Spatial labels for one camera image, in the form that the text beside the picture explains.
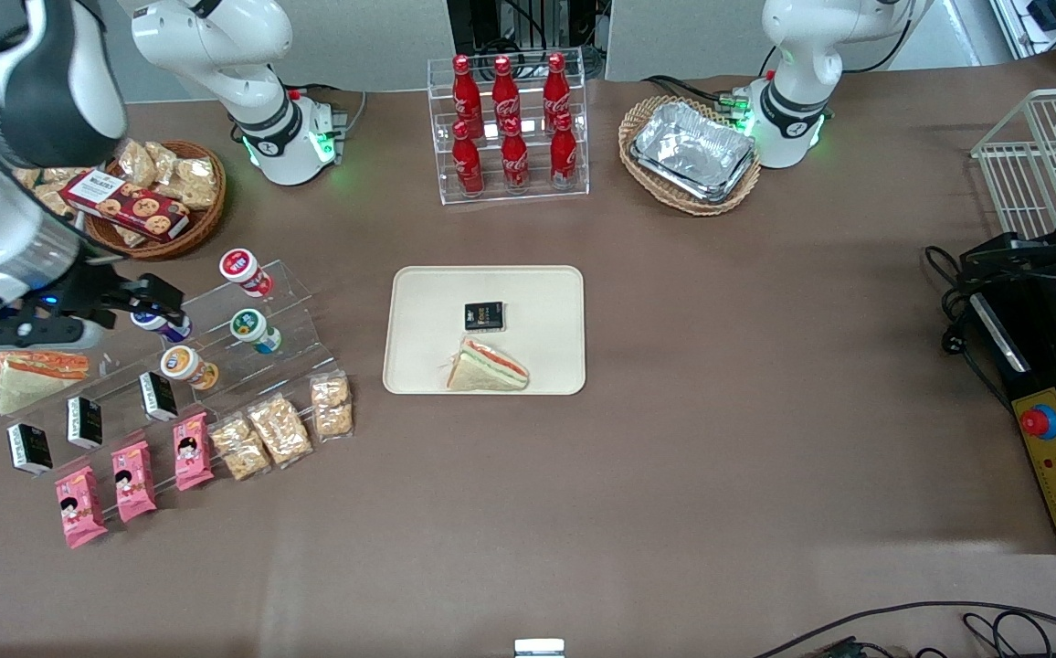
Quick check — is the clear acrylic bottle rack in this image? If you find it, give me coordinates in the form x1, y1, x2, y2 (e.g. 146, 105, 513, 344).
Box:
427, 47, 591, 207

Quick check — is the long black floor cable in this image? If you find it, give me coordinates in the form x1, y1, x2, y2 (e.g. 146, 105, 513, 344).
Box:
751, 600, 1056, 658

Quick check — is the black arm base cable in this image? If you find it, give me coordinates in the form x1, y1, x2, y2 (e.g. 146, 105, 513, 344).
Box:
641, 72, 750, 116

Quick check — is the wrapped triangle sandwich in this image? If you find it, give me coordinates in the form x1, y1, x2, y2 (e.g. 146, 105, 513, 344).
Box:
0, 350, 91, 418
444, 336, 531, 393

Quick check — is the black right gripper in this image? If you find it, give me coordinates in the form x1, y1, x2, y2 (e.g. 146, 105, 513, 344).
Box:
55, 261, 190, 330

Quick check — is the clear bag brown crisp snack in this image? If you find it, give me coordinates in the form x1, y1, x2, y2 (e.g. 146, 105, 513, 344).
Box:
310, 372, 355, 444
246, 393, 315, 470
208, 412, 273, 483

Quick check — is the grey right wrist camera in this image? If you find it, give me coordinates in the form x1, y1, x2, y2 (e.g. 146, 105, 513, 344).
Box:
0, 313, 118, 351

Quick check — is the white wire basket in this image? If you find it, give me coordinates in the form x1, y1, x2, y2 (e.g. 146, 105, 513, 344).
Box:
970, 86, 1056, 244

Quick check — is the light wicker basket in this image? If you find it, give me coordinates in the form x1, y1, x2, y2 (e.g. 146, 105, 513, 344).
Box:
618, 95, 764, 218

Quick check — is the pink snack pack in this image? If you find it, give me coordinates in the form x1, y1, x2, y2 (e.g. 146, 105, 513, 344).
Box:
172, 411, 216, 493
53, 465, 111, 550
111, 440, 159, 525

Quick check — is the red lid gum bottle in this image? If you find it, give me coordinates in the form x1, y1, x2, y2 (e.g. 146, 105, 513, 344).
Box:
219, 248, 274, 299

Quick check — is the blue lid gum bottle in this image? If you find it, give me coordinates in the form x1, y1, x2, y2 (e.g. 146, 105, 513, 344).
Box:
131, 312, 193, 345

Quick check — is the black control box cable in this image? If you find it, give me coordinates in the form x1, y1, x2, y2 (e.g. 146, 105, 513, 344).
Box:
922, 244, 1015, 409

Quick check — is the red cola bottle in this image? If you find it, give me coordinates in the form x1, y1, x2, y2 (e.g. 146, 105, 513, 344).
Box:
451, 54, 484, 138
499, 118, 531, 194
450, 120, 486, 198
548, 111, 580, 191
542, 51, 574, 132
491, 55, 523, 136

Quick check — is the small black snack box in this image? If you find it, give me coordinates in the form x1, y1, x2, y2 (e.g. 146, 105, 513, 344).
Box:
5, 421, 55, 477
138, 370, 180, 423
66, 395, 105, 451
463, 301, 507, 333

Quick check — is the beige plastic tray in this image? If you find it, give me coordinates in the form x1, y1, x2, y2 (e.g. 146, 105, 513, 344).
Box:
382, 265, 587, 397

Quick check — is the black equipment cabinet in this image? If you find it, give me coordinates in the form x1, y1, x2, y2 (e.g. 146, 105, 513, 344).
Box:
445, 0, 605, 80

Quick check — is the green lid gum bottle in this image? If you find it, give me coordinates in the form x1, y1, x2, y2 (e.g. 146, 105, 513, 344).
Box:
230, 308, 283, 356

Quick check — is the aluminium foil tray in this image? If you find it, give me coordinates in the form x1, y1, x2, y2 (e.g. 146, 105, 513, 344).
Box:
629, 100, 758, 205

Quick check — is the clear acrylic stepped stand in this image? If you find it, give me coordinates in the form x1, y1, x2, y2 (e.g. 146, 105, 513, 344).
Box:
0, 260, 347, 487

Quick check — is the dark brown wicker basket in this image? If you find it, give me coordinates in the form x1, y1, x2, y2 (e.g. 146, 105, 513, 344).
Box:
79, 139, 228, 262

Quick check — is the grey arm base cable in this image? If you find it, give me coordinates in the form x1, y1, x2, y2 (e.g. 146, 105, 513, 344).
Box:
285, 83, 370, 140

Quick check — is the aluminium frame rack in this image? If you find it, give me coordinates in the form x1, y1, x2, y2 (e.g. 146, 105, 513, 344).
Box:
988, 0, 1056, 66

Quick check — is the looped black floor cable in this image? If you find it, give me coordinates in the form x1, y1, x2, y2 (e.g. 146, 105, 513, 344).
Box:
961, 610, 1056, 658

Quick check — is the clear bag of puffed snack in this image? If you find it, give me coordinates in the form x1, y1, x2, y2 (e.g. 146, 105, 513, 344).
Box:
146, 141, 185, 184
159, 156, 220, 210
117, 139, 160, 189

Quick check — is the orange lid gum bottle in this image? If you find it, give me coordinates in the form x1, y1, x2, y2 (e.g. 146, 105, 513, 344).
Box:
160, 345, 219, 392

